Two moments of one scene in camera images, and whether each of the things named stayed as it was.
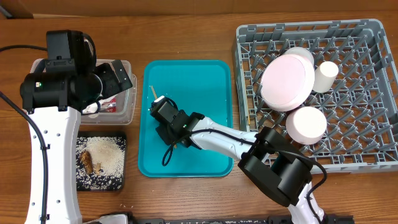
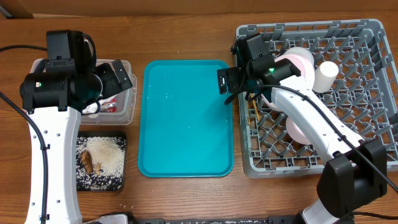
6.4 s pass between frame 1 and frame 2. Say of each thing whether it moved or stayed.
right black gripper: moved
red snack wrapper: stayed
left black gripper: stayed
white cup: stayed
